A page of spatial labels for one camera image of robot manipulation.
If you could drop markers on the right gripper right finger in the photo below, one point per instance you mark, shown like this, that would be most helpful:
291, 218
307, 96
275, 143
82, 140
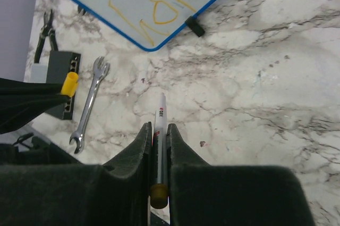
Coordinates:
202, 194

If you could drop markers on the silver open-end wrench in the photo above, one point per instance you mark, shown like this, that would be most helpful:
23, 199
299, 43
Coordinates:
100, 71

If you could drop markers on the black handled wire stripper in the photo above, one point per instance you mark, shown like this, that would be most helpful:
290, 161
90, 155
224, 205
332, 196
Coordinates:
46, 31

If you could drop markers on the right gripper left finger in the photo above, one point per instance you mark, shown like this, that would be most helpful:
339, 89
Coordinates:
115, 193

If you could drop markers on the yellow marker cap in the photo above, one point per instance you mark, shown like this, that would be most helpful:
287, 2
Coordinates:
70, 84

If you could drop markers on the small white container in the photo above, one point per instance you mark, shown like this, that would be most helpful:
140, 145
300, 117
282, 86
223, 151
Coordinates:
38, 73

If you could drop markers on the yellow white marker pen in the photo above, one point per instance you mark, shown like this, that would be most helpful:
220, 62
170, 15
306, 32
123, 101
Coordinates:
158, 168

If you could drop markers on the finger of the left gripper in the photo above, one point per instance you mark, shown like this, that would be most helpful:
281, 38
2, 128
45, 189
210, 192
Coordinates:
21, 102

